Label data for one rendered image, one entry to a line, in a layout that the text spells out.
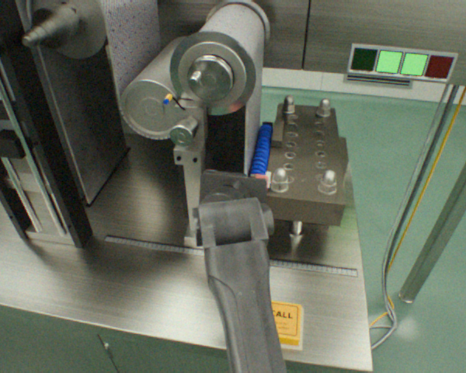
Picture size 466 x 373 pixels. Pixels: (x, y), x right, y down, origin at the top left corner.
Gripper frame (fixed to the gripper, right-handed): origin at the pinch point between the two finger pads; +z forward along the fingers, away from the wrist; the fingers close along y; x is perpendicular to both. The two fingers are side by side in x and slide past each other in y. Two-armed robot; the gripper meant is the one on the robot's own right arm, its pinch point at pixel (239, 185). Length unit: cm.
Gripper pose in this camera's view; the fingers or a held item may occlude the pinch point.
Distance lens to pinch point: 63.8
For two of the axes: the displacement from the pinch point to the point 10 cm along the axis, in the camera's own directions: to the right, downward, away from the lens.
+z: 1.5, -1.9, 9.7
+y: 9.9, 1.0, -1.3
